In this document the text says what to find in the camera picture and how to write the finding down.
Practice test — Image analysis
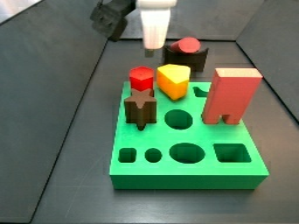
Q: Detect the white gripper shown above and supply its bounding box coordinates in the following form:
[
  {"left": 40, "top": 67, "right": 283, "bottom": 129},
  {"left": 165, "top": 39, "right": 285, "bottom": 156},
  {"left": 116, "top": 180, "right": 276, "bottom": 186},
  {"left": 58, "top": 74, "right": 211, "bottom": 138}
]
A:
[{"left": 136, "top": 0, "right": 177, "bottom": 58}]

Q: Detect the salmon oval cylinder peg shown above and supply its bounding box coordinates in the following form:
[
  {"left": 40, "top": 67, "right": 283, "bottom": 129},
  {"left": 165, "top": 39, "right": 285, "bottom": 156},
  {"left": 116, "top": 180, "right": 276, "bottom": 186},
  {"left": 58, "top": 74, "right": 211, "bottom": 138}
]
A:
[{"left": 170, "top": 37, "right": 201, "bottom": 53}]

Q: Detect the black curved fixture cradle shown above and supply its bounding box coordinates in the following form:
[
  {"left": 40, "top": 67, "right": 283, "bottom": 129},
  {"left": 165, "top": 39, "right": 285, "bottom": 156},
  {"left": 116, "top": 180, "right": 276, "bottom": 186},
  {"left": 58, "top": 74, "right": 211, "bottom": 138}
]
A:
[{"left": 162, "top": 45, "right": 209, "bottom": 72}]

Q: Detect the red hexagonal prism block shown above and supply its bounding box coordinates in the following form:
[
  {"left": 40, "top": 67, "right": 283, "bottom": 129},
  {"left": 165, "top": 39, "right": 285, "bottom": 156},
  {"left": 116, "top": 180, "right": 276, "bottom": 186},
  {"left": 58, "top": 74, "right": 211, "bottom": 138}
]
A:
[{"left": 129, "top": 66, "right": 154, "bottom": 91}]

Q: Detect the yellow rounded pentagon block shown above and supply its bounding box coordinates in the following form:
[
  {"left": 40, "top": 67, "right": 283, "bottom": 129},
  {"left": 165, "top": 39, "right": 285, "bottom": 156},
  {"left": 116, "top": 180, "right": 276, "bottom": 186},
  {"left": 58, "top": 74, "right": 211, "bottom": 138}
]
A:
[{"left": 156, "top": 64, "right": 190, "bottom": 100}]

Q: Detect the brown star prism block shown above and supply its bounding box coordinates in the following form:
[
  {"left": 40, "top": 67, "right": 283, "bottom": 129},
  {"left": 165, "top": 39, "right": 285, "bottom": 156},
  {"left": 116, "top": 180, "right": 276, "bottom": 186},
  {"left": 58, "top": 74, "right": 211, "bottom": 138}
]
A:
[{"left": 124, "top": 88, "right": 156, "bottom": 130}]

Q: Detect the salmon arch block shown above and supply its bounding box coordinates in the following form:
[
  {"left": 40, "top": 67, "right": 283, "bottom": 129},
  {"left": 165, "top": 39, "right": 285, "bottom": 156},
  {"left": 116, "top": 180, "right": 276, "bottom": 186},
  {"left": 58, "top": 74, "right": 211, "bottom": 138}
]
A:
[{"left": 201, "top": 68, "right": 263, "bottom": 124}]

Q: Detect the green shape sorter base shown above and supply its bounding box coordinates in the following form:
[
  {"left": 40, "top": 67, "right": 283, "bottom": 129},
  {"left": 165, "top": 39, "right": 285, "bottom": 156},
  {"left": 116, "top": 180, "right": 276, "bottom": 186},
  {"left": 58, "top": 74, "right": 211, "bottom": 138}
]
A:
[{"left": 109, "top": 82, "right": 268, "bottom": 189}]

